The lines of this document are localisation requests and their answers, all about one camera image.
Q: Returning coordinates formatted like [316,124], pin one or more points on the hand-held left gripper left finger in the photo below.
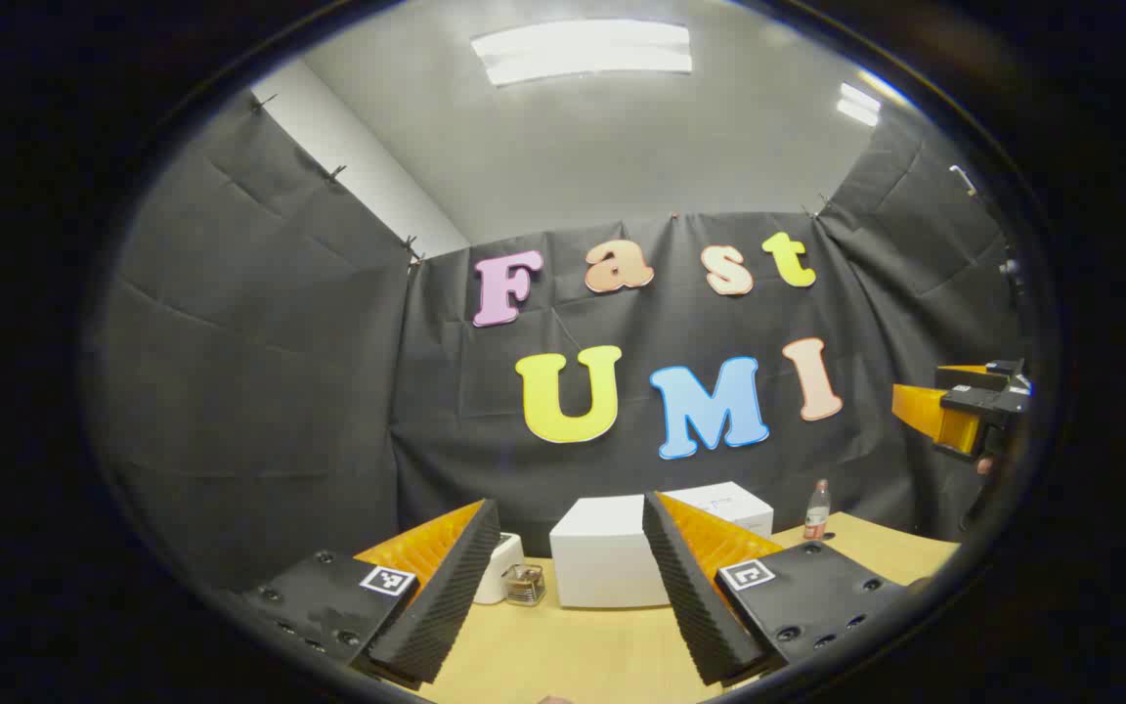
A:
[446,587]

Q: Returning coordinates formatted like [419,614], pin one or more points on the black backdrop cloth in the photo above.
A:
[260,391]

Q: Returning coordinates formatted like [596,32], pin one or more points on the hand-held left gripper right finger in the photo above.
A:
[685,587]

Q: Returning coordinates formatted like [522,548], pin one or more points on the clear bottle with red label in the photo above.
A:
[817,513]

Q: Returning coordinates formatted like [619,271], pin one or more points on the white microwave oven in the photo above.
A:
[602,557]

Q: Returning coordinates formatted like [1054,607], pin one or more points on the white toaster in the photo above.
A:
[502,567]

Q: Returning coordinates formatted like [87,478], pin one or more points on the large ceiling light panel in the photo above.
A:
[583,51]

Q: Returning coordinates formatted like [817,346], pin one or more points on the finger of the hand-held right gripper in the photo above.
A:
[974,374]
[934,416]

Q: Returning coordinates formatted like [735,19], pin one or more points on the small ceiling light panel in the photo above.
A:
[858,104]

